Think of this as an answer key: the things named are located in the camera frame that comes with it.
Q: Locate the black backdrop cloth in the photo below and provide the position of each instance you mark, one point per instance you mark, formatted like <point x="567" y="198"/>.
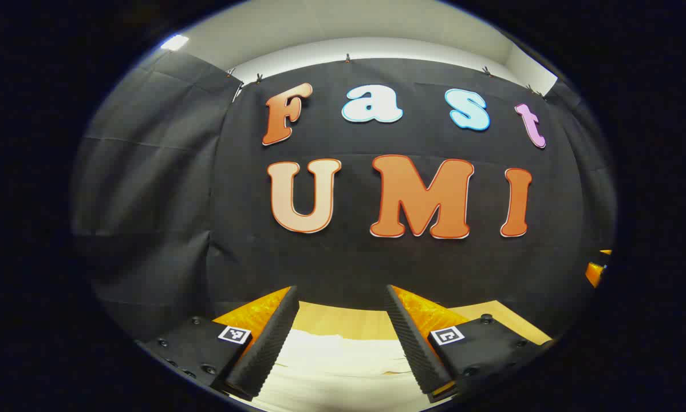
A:
<point x="349" y="263"/>

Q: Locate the ceiling light panel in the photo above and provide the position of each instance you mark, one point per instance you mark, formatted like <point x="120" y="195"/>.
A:
<point x="174" y="42"/>

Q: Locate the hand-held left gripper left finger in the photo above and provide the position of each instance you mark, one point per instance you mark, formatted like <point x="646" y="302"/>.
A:
<point x="265" y="343"/>

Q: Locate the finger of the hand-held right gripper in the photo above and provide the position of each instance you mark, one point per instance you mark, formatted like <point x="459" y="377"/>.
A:
<point x="594" y="273"/>

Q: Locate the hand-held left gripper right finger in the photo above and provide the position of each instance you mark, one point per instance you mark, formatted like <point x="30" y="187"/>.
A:
<point x="417" y="349"/>

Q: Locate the white jeans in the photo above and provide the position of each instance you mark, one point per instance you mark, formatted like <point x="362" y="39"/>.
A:
<point x="343" y="372"/>

